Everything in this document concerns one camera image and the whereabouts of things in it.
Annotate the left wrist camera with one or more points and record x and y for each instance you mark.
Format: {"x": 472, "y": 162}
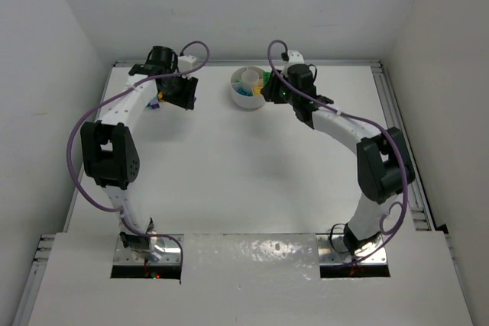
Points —
{"x": 187, "y": 63}

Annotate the green lego plate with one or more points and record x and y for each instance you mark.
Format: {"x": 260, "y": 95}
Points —
{"x": 266, "y": 76}

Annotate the white divided round container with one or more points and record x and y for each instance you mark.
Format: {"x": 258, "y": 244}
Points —
{"x": 247, "y": 77}

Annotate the yellow lego brick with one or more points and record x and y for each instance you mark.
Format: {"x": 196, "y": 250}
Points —
{"x": 257, "y": 90}

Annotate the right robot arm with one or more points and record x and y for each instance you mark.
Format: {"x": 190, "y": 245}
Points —
{"x": 384, "y": 169}

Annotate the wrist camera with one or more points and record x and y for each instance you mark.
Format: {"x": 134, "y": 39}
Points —
{"x": 187, "y": 63}
{"x": 290, "y": 58}

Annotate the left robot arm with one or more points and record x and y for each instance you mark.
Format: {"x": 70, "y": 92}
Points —
{"x": 110, "y": 155}

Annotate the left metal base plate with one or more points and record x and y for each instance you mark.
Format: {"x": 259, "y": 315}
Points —
{"x": 162, "y": 252}

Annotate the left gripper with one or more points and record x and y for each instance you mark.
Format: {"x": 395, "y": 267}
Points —
{"x": 185, "y": 93}

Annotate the teal lego brick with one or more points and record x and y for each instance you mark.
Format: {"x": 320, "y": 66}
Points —
{"x": 243, "y": 92}

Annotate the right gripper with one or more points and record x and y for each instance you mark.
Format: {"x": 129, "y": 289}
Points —
{"x": 273, "y": 88}

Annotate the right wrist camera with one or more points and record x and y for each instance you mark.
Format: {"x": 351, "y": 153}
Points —
{"x": 290, "y": 58}

